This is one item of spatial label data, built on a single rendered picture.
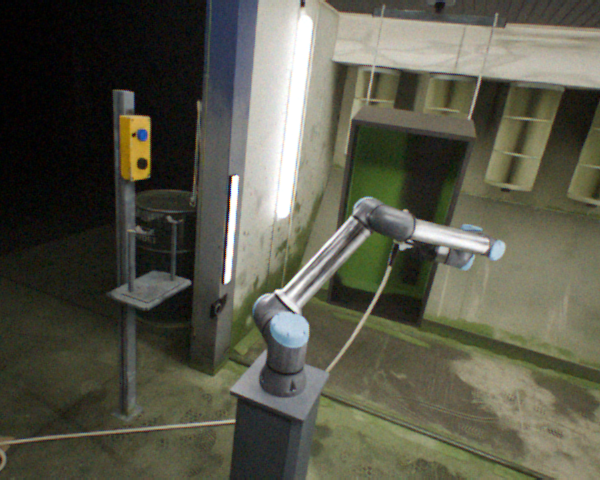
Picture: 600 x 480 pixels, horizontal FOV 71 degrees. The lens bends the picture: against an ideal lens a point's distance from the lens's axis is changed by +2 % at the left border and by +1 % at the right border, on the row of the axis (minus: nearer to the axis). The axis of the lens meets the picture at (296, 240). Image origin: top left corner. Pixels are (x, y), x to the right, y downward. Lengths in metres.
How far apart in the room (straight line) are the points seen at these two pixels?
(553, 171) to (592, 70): 0.81
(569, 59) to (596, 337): 1.91
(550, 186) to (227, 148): 2.60
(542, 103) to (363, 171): 1.35
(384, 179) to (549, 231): 1.64
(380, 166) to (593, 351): 2.07
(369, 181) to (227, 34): 1.17
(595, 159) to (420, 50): 1.39
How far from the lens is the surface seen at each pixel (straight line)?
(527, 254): 3.74
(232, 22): 2.21
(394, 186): 2.66
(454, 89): 3.40
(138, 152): 1.90
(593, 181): 3.52
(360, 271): 2.99
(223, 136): 2.22
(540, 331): 3.66
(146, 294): 2.00
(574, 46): 3.39
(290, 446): 1.75
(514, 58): 3.35
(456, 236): 1.86
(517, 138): 3.40
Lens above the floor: 1.74
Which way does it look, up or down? 20 degrees down
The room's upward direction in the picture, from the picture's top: 8 degrees clockwise
